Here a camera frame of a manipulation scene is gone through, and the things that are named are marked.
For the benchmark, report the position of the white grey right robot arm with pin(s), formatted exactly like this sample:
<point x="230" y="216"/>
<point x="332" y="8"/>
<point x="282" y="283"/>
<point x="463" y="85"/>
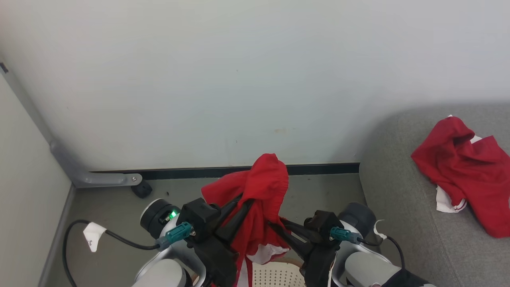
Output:
<point x="366" y="267"/>

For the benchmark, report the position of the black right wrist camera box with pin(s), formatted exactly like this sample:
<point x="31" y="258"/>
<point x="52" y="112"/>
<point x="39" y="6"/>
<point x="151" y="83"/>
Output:
<point x="320" y="225"/>

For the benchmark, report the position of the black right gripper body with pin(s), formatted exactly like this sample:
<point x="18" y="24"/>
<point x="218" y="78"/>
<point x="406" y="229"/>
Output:
<point x="316" y="263"/>

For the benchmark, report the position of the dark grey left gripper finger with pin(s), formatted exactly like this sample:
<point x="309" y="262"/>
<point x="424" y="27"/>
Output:
<point x="238" y="225"/>
<point x="233" y="207"/>

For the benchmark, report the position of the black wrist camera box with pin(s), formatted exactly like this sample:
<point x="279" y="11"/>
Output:
<point x="320" y="225"/>
<point x="197" y="219"/>

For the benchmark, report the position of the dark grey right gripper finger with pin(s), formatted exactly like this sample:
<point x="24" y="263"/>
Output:
<point x="305" y="230"/>
<point x="291" y="239"/>

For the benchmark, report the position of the black baseboard strip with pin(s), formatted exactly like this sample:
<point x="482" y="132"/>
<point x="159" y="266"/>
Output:
<point x="179" y="172"/>

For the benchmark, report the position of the black caster wheel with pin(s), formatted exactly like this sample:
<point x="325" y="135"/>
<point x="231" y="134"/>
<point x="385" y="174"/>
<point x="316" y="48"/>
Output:
<point x="142" y="189"/>

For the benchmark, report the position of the red and white garment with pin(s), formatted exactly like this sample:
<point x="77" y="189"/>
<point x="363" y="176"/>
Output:
<point x="470" y="167"/>
<point x="265" y="179"/>

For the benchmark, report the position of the grey metal partition foot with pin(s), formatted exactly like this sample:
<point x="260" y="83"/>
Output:
<point x="91" y="178"/>

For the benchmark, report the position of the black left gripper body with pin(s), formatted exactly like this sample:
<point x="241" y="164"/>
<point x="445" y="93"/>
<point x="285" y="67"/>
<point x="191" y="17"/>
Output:
<point x="215" y="259"/>

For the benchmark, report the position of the grey fabric sofa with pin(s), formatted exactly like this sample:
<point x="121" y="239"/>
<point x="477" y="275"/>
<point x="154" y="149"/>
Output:
<point x="398" y="207"/>

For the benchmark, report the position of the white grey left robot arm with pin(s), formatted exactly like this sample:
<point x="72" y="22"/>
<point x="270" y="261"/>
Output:
<point x="163" y="271"/>

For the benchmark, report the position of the pink perforated laundry basket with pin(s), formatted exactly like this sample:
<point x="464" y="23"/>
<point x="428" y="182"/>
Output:
<point x="275" y="275"/>

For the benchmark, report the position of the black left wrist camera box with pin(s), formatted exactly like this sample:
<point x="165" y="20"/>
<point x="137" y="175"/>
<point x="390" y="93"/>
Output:
<point x="197" y="219"/>

